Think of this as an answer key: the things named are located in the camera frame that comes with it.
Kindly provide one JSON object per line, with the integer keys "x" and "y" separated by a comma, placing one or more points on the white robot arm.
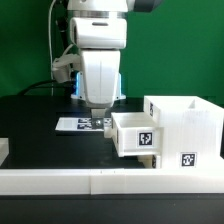
{"x": 105, "y": 9}

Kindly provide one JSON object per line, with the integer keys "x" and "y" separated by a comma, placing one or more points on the white drawer cabinet housing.
{"x": 192, "y": 131}

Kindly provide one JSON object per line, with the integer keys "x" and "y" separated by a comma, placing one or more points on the fiducial marker sheet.
{"x": 79, "y": 124}

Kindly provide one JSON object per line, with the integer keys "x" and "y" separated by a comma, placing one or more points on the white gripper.
{"x": 100, "y": 69}

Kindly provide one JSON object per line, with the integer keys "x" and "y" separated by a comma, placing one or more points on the white front drawer box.
{"x": 150, "y": 161}

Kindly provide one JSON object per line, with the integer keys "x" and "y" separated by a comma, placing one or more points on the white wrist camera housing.
{"x": 99, "y": 33}

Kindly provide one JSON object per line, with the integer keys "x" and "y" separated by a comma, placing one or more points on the white drawer box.
{"x": 135, "y": 134}
{"x": 150, "y": 161}

